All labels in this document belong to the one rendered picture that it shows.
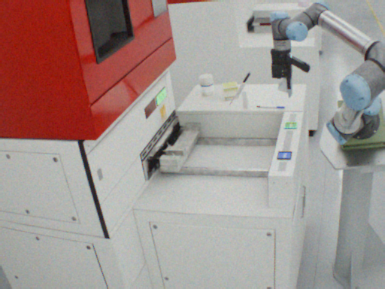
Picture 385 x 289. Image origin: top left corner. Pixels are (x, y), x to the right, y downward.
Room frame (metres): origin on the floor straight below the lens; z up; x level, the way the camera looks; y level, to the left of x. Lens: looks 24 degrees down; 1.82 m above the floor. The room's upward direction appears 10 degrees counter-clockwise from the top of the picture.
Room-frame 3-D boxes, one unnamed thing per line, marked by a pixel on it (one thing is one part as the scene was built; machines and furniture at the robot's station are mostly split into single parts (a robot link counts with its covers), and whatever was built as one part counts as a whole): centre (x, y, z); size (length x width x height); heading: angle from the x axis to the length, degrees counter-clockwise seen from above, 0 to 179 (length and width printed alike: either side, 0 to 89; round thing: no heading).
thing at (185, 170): (1.64, -0.19, 0.84); 0.50 x 0.02 x 0.03; 66
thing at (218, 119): (2.09, -0.43, 0.89); 0.62 x 0.35 x 0.14; 66
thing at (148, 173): (1.85, 0.01, 0.89); 0.44 x 0.02 x 0.10; 156
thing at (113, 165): (1.69, 0.10, 1.02); 0.82 x 0.03 x 0.40; 156
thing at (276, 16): (1.69, -0.53, 1.40); 0.09 x 0.08 x 0.11; 11
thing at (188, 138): (1.85, -0.07, 0.87); 0.36 x 0.08 x 0.03; 156
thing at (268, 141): (1.89, -0.30, 0.84); 0.50 x 0.02 x 0.03; 66
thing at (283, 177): (1.57, -0.49, 0.89); 0.55 x 0.09 x 0.14; 156
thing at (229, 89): (2.11, -0.36, 1.00); 0.07 x 0.07 x 0.07; 86
